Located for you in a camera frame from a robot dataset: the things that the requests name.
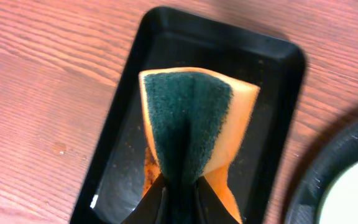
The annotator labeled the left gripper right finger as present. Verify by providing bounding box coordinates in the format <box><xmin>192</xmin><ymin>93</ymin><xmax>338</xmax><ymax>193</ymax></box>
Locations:
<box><xmin>194</xmin><ymin>177</ymin><xmax>239</xmax><ymax>224</ymax></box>

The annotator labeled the black rectangular tray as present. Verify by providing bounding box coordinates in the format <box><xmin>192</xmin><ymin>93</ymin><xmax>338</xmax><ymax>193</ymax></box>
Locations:
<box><xmin>70</xmin><ymin>6</ymin><xmax>306</xmax><ymax>223</ymax></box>

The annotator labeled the green and yellow sponge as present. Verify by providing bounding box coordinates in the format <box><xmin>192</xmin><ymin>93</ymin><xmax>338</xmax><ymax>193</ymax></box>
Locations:
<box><xmin>139</xmin><ymin>67</ymin><xmax>260</xmax><ymax>223</ymax></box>

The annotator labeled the round black serving tray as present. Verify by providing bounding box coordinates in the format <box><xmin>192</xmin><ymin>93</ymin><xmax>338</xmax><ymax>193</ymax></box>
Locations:
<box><xmin>283</xmin><ymin>120</ymin><xmax>358</xmax><ymax>224</ymax></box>

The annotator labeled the light blue plate left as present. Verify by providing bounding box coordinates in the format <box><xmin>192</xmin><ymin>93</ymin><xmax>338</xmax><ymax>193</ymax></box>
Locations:
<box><xmin>316</xmin><ymin>162</ymin><xmax>358</xmax><ymax>224</ymax></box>

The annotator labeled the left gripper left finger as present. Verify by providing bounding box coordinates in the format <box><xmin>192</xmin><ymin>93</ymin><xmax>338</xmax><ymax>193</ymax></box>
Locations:
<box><xmin>122</xmin><ymin>174</ymin><xmax>167</xmax><ymax>224</ymax></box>

